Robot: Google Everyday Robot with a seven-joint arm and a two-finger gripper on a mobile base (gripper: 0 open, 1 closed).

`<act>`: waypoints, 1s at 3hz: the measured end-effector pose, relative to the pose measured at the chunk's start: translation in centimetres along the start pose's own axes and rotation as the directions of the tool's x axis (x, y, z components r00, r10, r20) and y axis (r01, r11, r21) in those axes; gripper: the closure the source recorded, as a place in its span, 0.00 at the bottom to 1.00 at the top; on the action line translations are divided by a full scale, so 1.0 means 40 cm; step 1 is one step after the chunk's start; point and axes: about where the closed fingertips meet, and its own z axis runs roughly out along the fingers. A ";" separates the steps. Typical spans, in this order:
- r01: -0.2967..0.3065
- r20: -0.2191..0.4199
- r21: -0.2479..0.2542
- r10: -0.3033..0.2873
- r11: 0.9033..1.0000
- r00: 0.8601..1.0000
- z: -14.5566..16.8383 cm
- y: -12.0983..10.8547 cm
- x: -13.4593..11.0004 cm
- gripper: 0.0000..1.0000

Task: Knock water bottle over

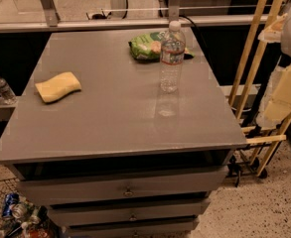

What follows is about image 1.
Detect green snack bag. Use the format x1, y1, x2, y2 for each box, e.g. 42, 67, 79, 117
129, 31, 194, 60

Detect blue soda can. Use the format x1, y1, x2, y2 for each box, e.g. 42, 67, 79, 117
2, 192, 19, 220

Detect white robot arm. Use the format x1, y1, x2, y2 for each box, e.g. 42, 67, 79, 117
255, 7, 291, 128

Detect black power cable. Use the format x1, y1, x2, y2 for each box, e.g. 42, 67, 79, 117
179, 14, 216, 71

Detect wooden frame rack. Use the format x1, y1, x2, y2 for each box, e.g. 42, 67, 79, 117
227, 0, 291, 179

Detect grey drawer cabinet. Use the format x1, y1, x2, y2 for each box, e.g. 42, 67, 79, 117
0, 30, 245, 238

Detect yellow sponge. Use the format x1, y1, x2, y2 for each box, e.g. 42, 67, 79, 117
35, 72, 81, 103

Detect metal railing frame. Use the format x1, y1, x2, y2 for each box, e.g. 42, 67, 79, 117
0, 0, 272, 34

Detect small water bottle on shelf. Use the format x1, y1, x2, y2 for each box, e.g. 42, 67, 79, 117
0, 76, 17, 105

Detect black wire basket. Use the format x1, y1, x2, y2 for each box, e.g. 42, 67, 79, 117
0, 178, 60, 238

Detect silver can in basket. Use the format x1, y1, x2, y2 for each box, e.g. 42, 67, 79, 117
12, 202, 28, 219

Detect clear plastic water bottle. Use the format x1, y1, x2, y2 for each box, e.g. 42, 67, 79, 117
160, 21, 186, 93

